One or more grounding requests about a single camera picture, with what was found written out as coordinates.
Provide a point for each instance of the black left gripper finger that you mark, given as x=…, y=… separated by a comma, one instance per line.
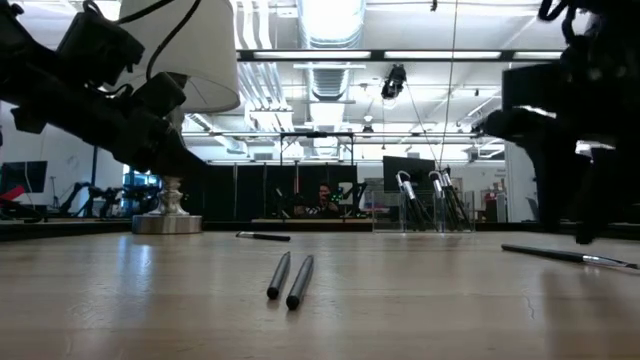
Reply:
x=167, y=157

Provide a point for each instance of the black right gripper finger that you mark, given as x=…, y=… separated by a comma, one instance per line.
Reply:
x=555, y=185
x=595, y=200

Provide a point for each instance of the thin black makeup brush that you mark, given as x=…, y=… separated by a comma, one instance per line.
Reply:
x=265, y=236
x=437, y=187
x=447, y=184
x=565, y=255
x=300, y=282
x=280, y=274

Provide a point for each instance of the background black robot arm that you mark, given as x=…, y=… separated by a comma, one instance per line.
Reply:
x=80, y=194
x=137, y=192

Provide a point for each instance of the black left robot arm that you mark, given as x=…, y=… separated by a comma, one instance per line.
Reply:
x=15, y=30

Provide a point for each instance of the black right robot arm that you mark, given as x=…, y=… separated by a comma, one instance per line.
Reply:
x=605, y=30

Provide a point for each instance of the white pillar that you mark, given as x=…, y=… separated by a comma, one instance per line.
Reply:
x=517, y=185

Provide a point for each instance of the black monitor screen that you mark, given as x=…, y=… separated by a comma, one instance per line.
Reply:
x=25, y=175
x=420, y=167

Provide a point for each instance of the red bar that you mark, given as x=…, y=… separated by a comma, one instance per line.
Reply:
x=12, y=192

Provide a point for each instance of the white shade silver table lamp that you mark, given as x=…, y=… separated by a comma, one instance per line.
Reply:
x=210, y=60

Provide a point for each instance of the person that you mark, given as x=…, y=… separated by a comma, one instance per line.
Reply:
x=325, y=197

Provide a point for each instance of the clear acrylic organizer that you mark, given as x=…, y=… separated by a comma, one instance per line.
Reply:
x=390, y=212

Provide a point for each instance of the black overhead crossbar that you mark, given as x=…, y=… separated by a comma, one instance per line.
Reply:
x=310, y=55

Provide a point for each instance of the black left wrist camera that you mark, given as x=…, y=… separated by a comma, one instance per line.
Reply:
x=97, y=47

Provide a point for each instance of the black partition wall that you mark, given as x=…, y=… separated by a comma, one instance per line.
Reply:
x=250, y=192

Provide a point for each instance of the black background rig frame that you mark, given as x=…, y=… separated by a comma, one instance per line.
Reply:
x=316, y=134

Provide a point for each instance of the black overhead camera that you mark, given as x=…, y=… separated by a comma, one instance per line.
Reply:
x=394, y=80

